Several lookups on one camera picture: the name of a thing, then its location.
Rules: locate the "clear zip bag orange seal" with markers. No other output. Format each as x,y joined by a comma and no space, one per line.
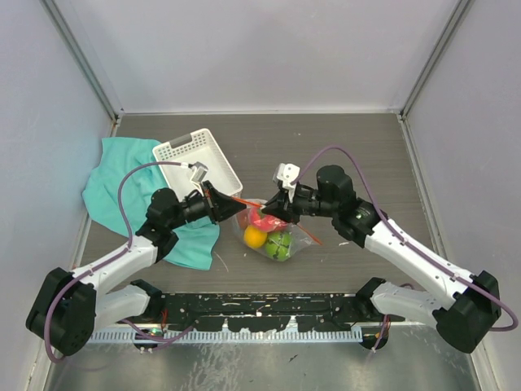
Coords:
301,238

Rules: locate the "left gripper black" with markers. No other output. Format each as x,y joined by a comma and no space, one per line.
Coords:
221,206

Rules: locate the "white perforated plastic basket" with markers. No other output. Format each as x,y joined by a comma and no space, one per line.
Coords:
189,160

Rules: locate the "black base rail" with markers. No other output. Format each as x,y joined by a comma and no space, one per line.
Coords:
255,312

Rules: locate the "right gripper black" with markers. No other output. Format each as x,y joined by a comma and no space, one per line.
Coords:
281,206

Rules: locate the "green fake fruit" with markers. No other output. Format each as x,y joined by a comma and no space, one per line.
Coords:
278,245

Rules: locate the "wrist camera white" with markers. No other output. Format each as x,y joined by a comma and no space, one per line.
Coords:
286,177
198,173

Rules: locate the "brown fake kiwi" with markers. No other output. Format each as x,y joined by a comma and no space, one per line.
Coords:
243,220

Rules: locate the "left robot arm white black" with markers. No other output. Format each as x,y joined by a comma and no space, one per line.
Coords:
71,305

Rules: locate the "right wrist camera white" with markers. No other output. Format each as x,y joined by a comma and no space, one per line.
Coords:
286,177

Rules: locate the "grey slotted cable duct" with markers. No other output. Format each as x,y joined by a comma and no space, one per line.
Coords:
124,335

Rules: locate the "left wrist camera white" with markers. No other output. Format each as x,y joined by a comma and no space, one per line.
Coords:
198,173

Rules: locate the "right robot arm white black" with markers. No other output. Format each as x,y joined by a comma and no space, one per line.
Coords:
460,305

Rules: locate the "red fake apple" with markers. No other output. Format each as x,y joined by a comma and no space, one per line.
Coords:
264,222

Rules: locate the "yellow fake lemon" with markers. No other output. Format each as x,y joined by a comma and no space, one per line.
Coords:
253,237

